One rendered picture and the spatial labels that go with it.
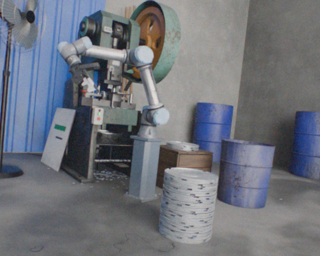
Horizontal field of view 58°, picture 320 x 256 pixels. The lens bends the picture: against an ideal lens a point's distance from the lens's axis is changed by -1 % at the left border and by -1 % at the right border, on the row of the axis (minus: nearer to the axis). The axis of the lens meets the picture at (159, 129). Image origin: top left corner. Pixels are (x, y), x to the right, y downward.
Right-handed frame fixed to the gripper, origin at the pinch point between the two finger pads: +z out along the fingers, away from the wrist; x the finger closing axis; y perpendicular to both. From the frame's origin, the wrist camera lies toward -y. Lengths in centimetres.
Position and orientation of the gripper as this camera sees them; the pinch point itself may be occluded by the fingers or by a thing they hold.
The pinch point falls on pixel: (97, 89)
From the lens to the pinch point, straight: 170.2
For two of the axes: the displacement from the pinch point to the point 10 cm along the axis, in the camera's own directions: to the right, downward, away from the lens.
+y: -8.1, 5.8, -0.6
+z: 5.9, 8.0, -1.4
